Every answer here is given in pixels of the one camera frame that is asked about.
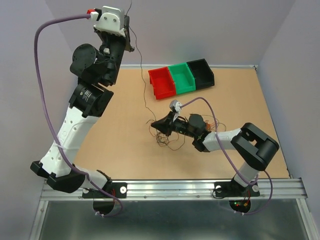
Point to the aluminium front rail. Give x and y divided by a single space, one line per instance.
176 190

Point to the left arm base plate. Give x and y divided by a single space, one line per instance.
117 189

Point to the red plastic bin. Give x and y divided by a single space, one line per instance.
162 83

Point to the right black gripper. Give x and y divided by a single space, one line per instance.
166 124

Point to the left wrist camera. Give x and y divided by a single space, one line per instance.
109 20

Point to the black plastic bin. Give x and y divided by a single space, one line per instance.
202 73

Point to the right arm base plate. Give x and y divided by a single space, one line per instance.
231 189

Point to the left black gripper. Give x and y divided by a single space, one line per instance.
126 40

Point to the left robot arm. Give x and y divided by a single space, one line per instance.
86 105

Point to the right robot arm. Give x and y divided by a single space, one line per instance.
255 146

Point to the green plastic bin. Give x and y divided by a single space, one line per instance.
183 78

